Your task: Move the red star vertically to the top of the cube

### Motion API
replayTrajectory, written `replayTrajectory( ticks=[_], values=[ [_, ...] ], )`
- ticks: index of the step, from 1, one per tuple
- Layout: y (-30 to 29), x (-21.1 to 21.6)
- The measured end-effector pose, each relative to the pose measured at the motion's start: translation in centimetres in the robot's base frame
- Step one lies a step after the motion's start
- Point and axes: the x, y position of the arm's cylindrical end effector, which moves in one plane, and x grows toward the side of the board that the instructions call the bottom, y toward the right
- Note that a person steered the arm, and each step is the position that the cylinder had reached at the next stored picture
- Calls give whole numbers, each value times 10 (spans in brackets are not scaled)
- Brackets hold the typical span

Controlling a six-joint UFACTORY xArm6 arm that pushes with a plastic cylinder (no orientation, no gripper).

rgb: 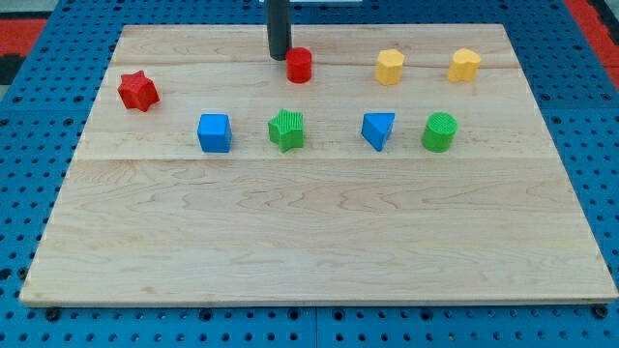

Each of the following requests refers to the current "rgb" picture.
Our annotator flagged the green star block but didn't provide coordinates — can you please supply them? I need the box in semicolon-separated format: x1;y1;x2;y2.
268;108;305;153

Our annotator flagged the blue cube block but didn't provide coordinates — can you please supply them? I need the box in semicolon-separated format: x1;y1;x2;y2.
196;114;232;153

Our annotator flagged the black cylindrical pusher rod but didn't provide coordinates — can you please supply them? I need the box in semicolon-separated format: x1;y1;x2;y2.
266;0;292;61

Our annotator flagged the red cylinder block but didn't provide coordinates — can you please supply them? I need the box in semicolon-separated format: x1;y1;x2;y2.
285;47;312;84

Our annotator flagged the yellow hexagon block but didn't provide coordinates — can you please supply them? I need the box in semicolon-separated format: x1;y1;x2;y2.
374;49;405;86

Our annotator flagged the red star block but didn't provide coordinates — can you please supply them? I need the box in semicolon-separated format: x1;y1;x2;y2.
117;71;160;112

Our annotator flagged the yellow heart block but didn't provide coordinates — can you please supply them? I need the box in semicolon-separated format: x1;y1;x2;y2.
447;48;482;82

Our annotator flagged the blue triangle block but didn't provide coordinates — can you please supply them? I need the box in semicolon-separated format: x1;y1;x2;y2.
361;112;396;152

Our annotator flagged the light wooden board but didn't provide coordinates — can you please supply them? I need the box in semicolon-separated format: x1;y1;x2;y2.
19;24;618;307

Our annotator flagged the green cylinder block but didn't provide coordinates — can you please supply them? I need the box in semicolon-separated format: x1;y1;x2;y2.
422;112;458;153

